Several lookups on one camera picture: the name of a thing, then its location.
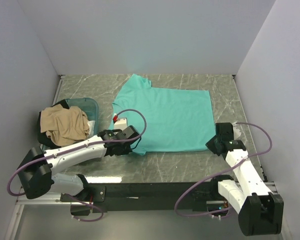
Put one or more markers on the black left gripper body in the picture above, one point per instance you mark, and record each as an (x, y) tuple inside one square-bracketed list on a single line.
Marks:
[(126, 150)]

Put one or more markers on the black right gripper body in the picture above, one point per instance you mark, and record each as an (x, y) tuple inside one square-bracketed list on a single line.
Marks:
[(212, 144)]

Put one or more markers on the teal t-shirt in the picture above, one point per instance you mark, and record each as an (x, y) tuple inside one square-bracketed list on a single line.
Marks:
[(170, 120)]

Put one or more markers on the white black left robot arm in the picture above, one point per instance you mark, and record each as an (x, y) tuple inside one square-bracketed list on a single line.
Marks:
[(40, 172)]

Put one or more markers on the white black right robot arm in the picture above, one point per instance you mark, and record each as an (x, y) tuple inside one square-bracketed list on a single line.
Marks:
[(260, 211)]

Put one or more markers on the white t-shirt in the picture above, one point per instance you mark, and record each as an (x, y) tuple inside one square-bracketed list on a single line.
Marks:
[(91, 125)]

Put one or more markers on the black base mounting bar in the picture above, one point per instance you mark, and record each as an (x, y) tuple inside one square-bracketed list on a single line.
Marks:
[(152, 196)]

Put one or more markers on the teal plastic laundry bin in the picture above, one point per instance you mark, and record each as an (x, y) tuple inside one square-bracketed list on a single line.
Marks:
[(89, 106)]

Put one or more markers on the beige t-shirt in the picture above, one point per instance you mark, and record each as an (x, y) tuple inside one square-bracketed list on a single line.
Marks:
[(64, 126)]

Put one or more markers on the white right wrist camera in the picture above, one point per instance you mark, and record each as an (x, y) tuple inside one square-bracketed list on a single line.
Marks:
[(236, 131)]

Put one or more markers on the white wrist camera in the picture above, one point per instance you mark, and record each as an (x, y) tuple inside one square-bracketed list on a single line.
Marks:
[(119, 123), (236, 131)]

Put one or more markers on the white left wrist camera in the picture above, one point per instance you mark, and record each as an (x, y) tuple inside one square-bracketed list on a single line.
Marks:
[(119, 123)]

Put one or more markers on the aluminium frame rail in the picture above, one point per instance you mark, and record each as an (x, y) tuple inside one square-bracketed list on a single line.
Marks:
[(82, 206)]

